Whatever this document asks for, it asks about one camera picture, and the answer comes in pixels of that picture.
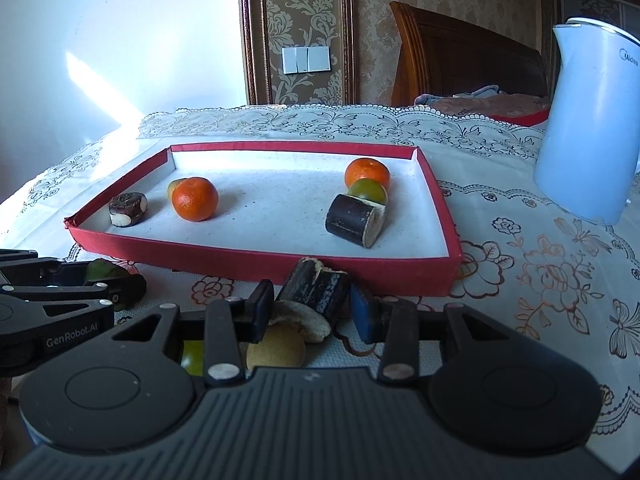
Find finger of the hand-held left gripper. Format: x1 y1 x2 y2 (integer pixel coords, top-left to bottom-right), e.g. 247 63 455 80
0 249 108 286
0 275 147 322

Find sugarcane piece rough white end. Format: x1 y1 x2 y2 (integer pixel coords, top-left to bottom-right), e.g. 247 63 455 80
272 257 352 345

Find wardrobe with sliding doors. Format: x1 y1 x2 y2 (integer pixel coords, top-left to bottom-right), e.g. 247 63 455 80
554 0 640 36

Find grey blue cloth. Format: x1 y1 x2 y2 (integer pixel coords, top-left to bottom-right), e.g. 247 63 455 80
452 85 501 99

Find wooden bed headboard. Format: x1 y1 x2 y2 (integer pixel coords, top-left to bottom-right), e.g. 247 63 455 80
389 1 551 107

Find red cardboard tray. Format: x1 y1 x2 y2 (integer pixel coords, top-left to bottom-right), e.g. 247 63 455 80
64 142 463 298

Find green sugarcane piece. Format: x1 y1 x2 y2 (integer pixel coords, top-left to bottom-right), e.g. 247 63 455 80
86 259 130 283

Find dark brown water chestnut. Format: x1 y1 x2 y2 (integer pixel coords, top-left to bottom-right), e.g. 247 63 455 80
109 192 149 228

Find white wall switch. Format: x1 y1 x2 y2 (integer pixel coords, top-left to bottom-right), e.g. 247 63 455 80
281 46 331 74

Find green jujube brown patch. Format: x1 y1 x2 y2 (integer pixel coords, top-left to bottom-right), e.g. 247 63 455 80
181 340 206 377

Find pink blanket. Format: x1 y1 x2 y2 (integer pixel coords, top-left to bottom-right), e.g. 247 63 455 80
412 91 551 117

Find dark sugarcane piece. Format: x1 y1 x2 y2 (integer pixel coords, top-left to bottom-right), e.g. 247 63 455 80
325 193 389 250

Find small mandarin orange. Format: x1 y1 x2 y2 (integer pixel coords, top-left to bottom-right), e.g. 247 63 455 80
344 157 391 191

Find ornate wall panel frame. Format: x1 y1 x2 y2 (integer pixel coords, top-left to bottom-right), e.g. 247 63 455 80
239 0 358 106

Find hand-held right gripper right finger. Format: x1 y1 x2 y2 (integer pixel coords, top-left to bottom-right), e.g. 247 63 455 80
350 282 521 382

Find large mandarin orange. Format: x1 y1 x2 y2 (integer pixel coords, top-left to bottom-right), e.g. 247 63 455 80
171 176 220 222

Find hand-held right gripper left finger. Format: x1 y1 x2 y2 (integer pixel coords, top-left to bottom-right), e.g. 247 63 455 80
112 280 275 387

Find light blue electric kettle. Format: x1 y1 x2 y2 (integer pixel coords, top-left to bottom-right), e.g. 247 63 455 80
532 17 640 226

